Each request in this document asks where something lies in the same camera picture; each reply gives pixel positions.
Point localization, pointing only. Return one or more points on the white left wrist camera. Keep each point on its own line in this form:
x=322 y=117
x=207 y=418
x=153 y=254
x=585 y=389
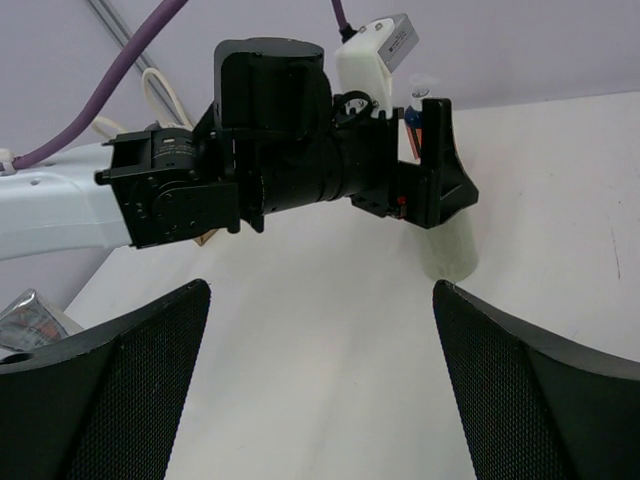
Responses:
x=366 y=62

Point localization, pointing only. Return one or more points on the orange blue pump bottle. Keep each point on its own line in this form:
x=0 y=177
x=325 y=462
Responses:
x=421 y=86

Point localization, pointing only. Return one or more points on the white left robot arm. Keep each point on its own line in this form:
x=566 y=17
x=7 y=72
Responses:
x=139 y=189

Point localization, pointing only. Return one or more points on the silver foil packet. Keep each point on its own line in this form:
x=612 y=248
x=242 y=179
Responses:
x=31 y=321

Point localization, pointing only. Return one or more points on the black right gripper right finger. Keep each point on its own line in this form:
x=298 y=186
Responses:
x=533 y=404

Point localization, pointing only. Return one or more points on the pale green white-cap bottle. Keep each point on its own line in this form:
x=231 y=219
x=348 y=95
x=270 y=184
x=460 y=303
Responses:
x=448 y=251

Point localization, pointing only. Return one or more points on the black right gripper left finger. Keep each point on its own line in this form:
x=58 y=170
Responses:
x=105 y=403

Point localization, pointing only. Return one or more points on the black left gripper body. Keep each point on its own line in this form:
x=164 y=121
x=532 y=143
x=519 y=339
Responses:
x=276 y=138

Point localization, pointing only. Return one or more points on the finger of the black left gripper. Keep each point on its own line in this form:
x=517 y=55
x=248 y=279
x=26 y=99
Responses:
x=435 y=189

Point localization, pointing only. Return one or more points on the brown canvas tote bag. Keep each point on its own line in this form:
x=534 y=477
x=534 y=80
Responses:
x=161 y=98

